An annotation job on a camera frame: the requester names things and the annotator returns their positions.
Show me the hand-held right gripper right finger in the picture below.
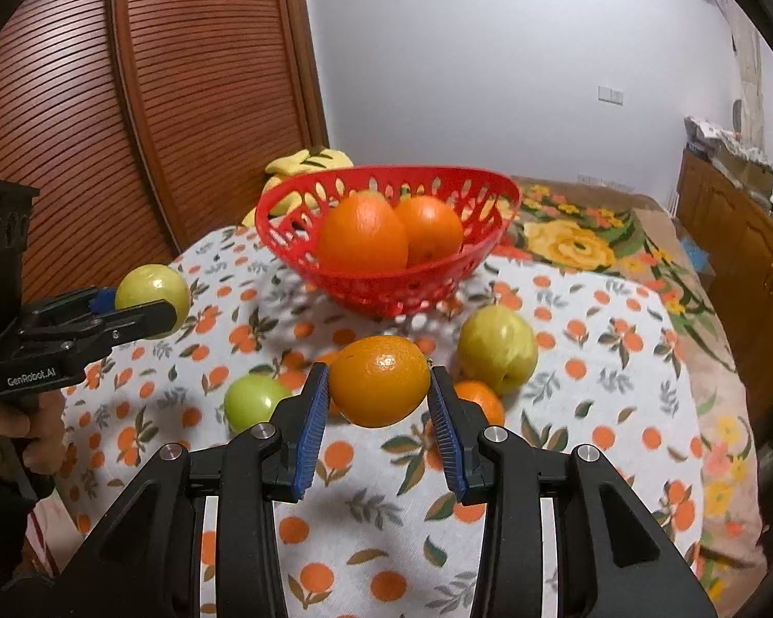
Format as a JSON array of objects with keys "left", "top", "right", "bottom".
[{"left": 427, "top": 366, "right": 716, "bottom": 618}]

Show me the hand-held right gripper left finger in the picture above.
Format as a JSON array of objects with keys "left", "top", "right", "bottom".
[{"left": 58, "top": 362, "right": 331, "bottom": 618}]

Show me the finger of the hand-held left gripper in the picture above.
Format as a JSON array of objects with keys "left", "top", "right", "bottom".
[
  {"left": 18, "top": 299, "right": 179, "bottom": 363},
  {"left": 18, "top": 286, "right": 118, "bottom": 336}
]

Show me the small tangerine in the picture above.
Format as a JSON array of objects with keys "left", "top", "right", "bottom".
[{"left": 330, "top": 335, "right": 432, "bottom": 428}]

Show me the red plastic basket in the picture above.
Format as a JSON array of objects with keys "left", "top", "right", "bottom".
[{"left": 254, "top": 166, "right": 523, "bottom": 318}]

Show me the large orange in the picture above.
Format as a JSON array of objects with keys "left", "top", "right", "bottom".
[
  {"left": 318, "top": 195, "right": 410, "bottom": 276},
  {"left": 394, "top": 196, "right": 465, "bottom": 268}
]

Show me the green apple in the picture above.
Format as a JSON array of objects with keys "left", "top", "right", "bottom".
[{"left": 224, "top": 374, "right": 295, "bottom": 434}]

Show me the orange print tablecloth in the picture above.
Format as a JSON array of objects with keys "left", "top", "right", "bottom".
[{"left": 58, "top": 222, "right": 706, "bottom": 618}]

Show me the brown wooden wardrobe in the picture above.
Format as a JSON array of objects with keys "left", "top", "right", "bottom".
[{"left": 0, "top": 0, "right": 331, "bottom": 310}]

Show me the yellow plush toy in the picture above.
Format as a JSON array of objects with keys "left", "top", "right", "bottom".
[{"left": 258, "top": 147, "right": 355, "bottom": 220}]

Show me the floral blanket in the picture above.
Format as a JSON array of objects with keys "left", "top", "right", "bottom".
[{"left": 490, "top": 175, "right": 773, "bottom": 599}]

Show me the blue cloth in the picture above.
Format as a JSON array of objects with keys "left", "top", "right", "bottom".
[{"left": 681, "top": 238, "right": 716, "bottom": 279}]

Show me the wooden side cabinet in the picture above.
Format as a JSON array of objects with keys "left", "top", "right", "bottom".
[{"left": 675, "top": 148, "right": 773, "bottom": 310}]

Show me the pile of cloths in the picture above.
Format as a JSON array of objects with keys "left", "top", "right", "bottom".
[{"left": 684, "top": 114, "right": 742, "bottom": 156}]

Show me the cardboard box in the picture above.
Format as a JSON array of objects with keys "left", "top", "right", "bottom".
[{"left": 721, "top": 145, "right": 773, "bottom": 189}]

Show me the white patterned curtain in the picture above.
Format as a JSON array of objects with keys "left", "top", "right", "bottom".
[{"left": 725, "top": 0, "right": 773, "bottom": 143}]

